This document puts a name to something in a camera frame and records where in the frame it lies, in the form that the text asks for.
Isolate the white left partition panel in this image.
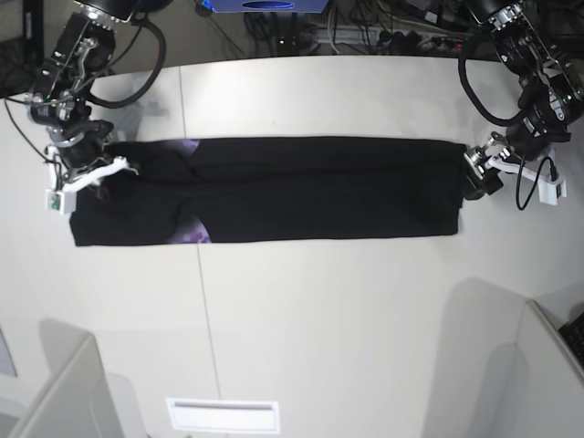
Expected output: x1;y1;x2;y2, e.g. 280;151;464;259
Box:
1;319;125;437

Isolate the white right partition panel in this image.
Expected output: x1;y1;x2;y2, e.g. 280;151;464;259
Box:
494;301;583;437

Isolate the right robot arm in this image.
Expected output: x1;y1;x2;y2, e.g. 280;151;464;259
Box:
23;1;168;210

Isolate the blue box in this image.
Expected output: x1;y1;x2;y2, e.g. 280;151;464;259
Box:
203;0;329;14

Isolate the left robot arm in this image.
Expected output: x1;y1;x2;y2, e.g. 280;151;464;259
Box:
458;1;583;205

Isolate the black T-shirt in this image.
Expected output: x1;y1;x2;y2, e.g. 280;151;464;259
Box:
69;137;465;246

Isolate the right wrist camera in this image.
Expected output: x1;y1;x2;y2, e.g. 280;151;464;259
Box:
45;189;77;215

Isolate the black keyboard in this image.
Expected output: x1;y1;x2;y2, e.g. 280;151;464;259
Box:
559;314;584;365

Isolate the white partition panel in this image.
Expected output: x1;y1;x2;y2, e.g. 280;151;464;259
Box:
494;301;583;437
1;319;125;437

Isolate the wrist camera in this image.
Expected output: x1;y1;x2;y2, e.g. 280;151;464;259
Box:
45;189;77;215
537;176;568;206

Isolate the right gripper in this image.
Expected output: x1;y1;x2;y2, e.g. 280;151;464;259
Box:
46;120;140;200

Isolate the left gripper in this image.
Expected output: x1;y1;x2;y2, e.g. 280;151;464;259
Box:
463;125;571;200

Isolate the white power strip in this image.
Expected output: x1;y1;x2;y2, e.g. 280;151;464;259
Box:
376;30;467;51

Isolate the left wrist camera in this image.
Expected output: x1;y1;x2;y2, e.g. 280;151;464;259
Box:
537;176;568;206

